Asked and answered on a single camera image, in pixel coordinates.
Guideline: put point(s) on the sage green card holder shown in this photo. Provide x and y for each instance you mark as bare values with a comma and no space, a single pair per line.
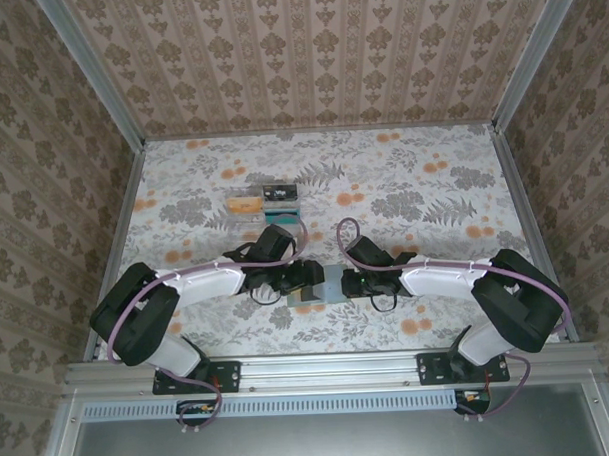
333,287

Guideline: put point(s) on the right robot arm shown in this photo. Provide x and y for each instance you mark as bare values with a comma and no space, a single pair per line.
436,283

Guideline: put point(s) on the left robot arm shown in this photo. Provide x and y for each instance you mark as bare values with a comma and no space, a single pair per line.
206,289

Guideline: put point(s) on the teal card with dark stripe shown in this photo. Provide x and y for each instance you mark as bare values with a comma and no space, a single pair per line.
279,215

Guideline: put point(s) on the orange card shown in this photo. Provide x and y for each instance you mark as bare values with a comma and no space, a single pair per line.
243,205

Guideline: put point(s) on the grey metal panel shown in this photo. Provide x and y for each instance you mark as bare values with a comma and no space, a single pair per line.
317,442

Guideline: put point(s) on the aluminium mounting rail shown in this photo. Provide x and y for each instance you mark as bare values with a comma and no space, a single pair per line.
329,369

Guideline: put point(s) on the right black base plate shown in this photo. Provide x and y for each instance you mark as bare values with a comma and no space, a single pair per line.
432,371

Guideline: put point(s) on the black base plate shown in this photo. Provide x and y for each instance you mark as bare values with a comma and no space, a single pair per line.
432,371
224,376

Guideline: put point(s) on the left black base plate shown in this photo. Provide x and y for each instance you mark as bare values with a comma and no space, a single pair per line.
224,376

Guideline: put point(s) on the aluminium back rail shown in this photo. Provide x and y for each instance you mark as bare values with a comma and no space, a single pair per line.
321,131

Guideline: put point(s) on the aluminium side rail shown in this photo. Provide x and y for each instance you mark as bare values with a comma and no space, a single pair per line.
127,194
517,180

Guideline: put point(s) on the aluminium frame post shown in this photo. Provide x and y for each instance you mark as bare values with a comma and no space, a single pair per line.
534,55
93,70

